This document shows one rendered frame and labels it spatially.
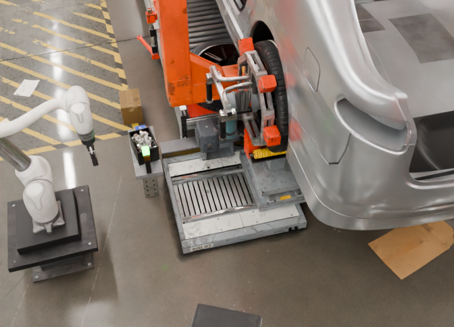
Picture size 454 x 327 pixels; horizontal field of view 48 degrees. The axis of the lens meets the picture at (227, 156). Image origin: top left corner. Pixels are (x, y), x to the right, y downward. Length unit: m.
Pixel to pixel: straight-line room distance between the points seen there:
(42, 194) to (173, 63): 1.12
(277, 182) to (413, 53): 1.16
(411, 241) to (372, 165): 1.53
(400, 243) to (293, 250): 0.70
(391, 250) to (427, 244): 0.24
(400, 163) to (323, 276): 1.37
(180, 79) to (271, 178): 0.88
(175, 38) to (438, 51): 1.57
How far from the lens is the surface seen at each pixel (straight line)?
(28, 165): 3.13
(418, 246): 3.60
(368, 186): 2.23
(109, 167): 3.91
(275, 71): 2.79
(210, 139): 3.51
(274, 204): 3.44
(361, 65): 2.03
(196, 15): 4.97
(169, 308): 3.19
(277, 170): 3.50
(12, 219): 3.40
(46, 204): 3.05
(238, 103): 2.79
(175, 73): 3.36
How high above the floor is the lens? 2.83
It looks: 47 degrees down
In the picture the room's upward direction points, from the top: straight up
